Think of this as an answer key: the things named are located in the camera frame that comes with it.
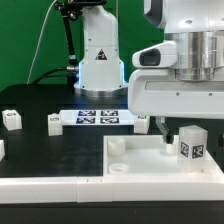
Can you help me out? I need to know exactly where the white part at left edge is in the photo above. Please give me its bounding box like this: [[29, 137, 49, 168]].
[[0, 140, 5, 162]]

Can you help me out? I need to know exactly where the white square tabletop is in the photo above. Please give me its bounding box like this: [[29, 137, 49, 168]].
[[103, 135, 223, 176]]

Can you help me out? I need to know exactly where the black cable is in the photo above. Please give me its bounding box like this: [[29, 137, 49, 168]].
[[34, 66, 80, 85]]

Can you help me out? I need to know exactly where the white L-shaped obstacle fence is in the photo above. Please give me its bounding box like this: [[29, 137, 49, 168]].
[[0, 149, 224, 204]]

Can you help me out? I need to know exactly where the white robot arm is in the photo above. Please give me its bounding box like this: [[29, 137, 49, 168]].
[[75, 0, 224, 119]]

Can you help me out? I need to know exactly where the grey cable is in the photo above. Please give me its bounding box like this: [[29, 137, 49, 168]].
[[26, 0, 59, 85]]

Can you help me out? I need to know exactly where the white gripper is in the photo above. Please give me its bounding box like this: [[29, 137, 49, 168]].
[[128, 68, 224, 144]]

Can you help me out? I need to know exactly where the white marker base plate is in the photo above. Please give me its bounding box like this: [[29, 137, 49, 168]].
[[60, 109, 135, 126]]

